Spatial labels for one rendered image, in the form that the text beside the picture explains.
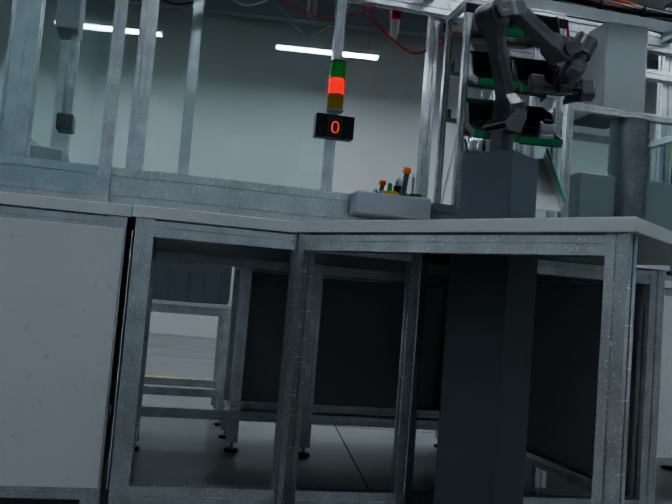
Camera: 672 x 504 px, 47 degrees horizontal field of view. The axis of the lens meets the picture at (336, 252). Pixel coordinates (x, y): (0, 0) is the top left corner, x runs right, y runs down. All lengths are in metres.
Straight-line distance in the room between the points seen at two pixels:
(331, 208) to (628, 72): 1.82
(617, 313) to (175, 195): 1.12
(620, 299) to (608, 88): 2.04
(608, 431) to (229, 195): 1.09
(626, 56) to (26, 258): 2.55
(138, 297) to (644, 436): 1.44
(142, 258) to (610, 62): 2.25
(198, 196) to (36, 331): 0.52
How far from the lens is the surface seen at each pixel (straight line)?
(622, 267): 1.53
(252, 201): 2.05
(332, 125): 2.40
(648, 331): 2.38
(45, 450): 2.01
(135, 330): 1.96
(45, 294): 1.98
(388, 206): 2.05
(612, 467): 1.54
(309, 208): 2.07
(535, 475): 3.09
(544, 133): 2.46
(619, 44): 3.56
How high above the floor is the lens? 0.65
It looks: 4 degrees up
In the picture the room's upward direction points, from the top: 5 degrees clockwise
